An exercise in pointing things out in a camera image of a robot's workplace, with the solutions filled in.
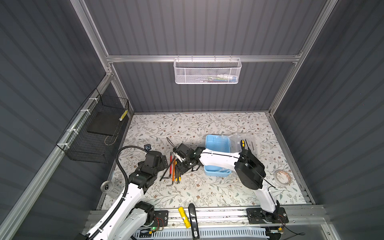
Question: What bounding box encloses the blue plastic tool box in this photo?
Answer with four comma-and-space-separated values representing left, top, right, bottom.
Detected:
203, 133, 259, 178

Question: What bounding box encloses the black yellow screwdriver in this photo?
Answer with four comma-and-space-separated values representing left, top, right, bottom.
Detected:
241, 140, 246, 150

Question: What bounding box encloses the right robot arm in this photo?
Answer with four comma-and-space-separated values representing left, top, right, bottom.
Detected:
173, 144, 280, 223

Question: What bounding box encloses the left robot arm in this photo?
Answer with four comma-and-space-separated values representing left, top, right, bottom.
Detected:
75, 144, 169, 240

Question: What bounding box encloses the yellow tube in basket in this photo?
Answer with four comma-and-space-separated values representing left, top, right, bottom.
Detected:
119, 110, 129, 122

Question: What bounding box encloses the black pad in basket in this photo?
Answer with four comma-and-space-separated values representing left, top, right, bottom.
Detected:
87, 112, 123, 137

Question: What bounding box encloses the clear tape roll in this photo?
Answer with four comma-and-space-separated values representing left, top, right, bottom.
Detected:
274, 170, 292, 187

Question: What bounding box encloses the red handled tool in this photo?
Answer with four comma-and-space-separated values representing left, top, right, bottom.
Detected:
169, 152, 173, 177

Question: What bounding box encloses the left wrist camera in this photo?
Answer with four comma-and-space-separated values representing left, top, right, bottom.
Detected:
144, 144, 152, 151

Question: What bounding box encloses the orange handled screwdriver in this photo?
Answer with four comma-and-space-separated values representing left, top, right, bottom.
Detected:
172, 162, 176, 184

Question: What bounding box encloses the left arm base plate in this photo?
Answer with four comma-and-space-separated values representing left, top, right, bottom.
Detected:
143, 210, 169, 227

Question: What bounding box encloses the yellow marker on rail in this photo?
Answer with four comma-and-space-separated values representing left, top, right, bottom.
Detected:
178, 207, 191, 229

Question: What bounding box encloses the black wire basket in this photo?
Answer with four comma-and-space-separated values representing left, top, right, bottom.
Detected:
57, 90, 130, 164

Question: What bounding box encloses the black handle tool on rail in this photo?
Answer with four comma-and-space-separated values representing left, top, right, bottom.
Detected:
188, 203, 200, 240

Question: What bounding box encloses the white wire mesh basket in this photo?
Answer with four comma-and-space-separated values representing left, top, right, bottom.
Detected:
173, 58, 242, 85

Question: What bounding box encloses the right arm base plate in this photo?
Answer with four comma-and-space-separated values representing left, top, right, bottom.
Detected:
246, 207, 289, 224

